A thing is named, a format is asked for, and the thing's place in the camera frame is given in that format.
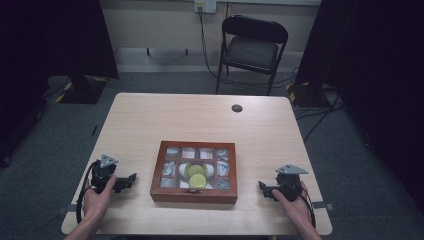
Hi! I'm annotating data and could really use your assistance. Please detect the grey table bracket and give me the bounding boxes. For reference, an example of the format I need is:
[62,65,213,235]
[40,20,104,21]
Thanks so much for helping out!
[311,200,335,212]
[55,203,78,216]

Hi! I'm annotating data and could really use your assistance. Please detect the black curtain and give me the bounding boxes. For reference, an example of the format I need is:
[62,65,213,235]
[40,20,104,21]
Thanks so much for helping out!
[0,0,120,168]
[294,0,424,214]

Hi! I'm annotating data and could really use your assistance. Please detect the black folding chair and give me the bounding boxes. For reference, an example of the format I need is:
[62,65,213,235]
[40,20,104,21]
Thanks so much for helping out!
[215,14,290,97]

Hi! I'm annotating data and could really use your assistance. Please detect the black floor cables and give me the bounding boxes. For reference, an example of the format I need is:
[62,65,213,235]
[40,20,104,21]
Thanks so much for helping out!
[293,87,348,143]

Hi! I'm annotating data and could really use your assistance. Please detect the group of pale sachets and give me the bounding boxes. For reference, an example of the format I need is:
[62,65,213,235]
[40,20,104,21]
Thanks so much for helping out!
[160,146,231,190]

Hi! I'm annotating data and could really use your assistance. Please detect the white wall socket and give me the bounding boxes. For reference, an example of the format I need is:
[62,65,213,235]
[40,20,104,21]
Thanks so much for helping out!
[194,0,218,15]

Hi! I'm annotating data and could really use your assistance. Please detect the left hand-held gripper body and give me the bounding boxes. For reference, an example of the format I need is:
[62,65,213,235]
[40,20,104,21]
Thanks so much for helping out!
[90,154,120,195]

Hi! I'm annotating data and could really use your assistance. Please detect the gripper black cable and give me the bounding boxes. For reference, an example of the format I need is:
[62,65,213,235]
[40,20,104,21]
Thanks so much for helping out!
[299,186,317,230]
[75,159,102,225]

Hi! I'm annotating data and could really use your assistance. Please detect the person's right hand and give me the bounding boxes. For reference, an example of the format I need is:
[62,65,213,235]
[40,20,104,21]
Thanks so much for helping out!
[271,181,315,232]

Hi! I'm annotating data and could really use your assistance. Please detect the wooden box with glass lid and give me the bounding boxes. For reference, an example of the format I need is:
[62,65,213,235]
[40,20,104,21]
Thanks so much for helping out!
[149,140,239,205]

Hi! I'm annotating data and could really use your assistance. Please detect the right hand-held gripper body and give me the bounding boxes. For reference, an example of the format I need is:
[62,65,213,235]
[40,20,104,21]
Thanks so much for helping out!
[273,163,309,203]

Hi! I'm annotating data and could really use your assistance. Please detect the green-lidded coffee capsule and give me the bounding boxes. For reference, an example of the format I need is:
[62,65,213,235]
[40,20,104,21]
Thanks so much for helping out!
[186,163,207,178]
[188,174,208,191]

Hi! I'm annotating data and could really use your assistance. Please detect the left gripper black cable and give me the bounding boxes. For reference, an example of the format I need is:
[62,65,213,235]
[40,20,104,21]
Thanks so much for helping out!
[75,159,102,225]

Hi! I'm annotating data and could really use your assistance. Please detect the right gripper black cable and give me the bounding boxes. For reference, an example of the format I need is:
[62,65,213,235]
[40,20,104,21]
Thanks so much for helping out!
[299,186,317,230]

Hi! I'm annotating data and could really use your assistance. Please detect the black stand base striped tape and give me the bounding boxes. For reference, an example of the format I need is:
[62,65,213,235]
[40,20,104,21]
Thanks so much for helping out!
[285,81,338,108]
[55,74,110,105]

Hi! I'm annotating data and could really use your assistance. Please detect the person's left hand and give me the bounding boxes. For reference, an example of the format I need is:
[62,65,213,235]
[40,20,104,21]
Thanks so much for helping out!
[82,175,118,228]

